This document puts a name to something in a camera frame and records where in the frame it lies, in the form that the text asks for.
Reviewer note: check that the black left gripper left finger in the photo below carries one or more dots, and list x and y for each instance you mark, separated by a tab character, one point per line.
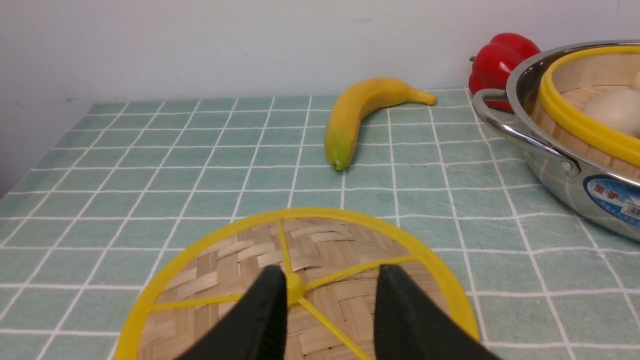
254	329

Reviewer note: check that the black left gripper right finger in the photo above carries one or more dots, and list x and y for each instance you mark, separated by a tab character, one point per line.
408	325

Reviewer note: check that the bamboo steamer lid yellow rim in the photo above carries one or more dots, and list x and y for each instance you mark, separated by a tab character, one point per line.
330	258

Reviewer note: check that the bamboo steamer basket yellow rim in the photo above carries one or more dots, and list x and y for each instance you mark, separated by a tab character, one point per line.
568	84

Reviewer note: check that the stainless steel pot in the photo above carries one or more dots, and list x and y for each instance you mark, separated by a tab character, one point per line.
590	167

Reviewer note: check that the yellow banana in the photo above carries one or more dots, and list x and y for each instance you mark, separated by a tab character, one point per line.
355	104

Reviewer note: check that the red bell pepper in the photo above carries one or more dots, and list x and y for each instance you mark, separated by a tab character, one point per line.
495	61

